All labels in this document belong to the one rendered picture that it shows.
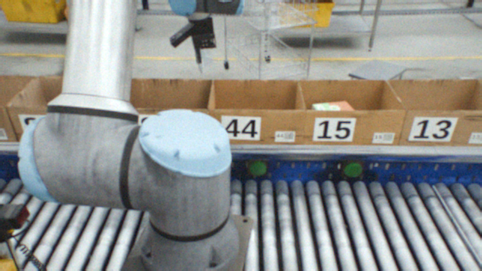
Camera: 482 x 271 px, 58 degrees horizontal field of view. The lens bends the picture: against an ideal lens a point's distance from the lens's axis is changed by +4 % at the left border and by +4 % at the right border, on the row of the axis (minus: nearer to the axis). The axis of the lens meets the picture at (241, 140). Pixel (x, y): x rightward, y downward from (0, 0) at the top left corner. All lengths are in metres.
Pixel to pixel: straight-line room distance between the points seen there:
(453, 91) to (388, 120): 0.46
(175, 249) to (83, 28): 0.40
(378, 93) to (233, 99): 0.67
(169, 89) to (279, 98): 0.51
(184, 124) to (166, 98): 1.30
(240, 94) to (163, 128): 1.29
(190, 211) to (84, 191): 0.17
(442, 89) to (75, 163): 1.73
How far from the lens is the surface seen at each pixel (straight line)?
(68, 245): 1.64
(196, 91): 1.97
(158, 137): 0.68
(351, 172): 1.79
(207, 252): 0.77
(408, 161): 1.85
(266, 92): 1.96
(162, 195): 0.70
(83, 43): 0.77
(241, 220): 0.92
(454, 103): 2.20
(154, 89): 2.00
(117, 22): 0.78
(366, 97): 2.05
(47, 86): 2.15
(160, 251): 0.79
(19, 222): 1.28
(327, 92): 2.00
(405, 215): 1.74
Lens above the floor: 1.85
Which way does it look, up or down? 33 degrees down
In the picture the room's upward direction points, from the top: straight up
